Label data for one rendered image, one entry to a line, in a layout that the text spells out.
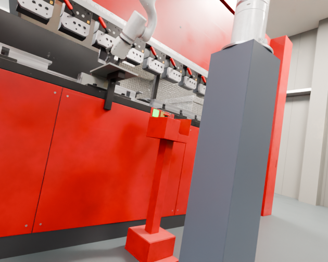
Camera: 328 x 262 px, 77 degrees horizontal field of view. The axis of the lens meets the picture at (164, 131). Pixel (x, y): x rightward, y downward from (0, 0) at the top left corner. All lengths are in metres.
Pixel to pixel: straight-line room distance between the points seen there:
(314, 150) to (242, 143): 4.53
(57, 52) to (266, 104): 1.58
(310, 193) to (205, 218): 4.50
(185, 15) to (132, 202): 1.55
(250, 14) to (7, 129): 1.09
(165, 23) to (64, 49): 0.82
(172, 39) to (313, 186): 4.18
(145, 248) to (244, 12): 1.15
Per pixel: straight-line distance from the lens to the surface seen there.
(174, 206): 1.72
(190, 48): 1.96
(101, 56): 1.46
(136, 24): 1.27
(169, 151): 1.23
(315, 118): 5.29
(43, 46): 1.90
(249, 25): 0.87
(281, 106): 3.10
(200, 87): 1.98
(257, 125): 0.75
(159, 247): 1.27
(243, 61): 0.75
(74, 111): 1.19
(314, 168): 5.15
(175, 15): 1.92
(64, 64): 1.90
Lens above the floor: 0.61
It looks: 5 degrees up
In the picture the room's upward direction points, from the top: 10 degrees clockwise
